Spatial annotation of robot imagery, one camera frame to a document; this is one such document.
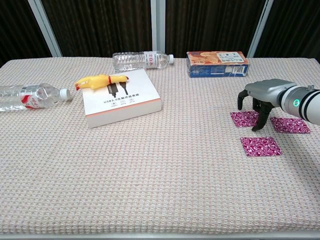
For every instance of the pink waffle weave tablecloth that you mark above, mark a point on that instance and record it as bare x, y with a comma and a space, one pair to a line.
150, 175

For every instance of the clear bottle white pink label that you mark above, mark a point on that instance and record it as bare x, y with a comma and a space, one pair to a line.
140, 60

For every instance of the clear bottle red label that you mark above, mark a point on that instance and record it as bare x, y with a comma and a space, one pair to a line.
37, 96

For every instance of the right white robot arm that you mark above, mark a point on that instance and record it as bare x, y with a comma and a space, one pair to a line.
310, 105

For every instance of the orange blue snack box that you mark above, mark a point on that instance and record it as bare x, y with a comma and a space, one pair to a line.
215, 65

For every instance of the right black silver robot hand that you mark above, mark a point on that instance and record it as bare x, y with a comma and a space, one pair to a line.
267, 91

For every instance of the yellow rubber chicken toy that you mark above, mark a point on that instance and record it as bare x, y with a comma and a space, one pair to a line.
97, 81

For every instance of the grey partition post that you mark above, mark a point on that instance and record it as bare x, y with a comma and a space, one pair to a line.
260, 27
45, 27
157, 25

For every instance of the dark brown curtain panel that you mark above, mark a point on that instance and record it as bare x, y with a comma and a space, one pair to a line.
295, 27
100, 27
17, 30
212, 25

